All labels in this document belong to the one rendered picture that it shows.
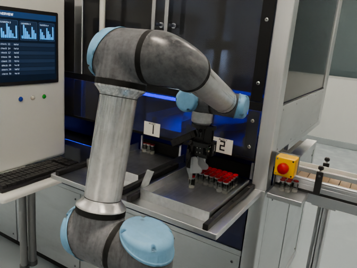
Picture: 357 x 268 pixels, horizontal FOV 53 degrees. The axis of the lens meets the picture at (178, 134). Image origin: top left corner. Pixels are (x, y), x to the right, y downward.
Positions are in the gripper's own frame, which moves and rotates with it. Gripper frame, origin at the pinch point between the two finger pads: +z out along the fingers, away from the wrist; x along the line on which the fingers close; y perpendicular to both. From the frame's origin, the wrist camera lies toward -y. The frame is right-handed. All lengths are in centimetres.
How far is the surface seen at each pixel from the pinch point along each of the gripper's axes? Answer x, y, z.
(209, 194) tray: -1.0, 8.4, 5.0
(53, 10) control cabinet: 3, -77, -56
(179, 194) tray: -8.0, 0.3, 5.0
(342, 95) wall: 476, -5, 13
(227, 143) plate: 15.5, 6.5, -10.1
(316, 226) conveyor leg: 31, 42, 19
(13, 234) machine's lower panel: 16, -131, 81
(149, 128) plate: 15.5, -30.8, -8.9
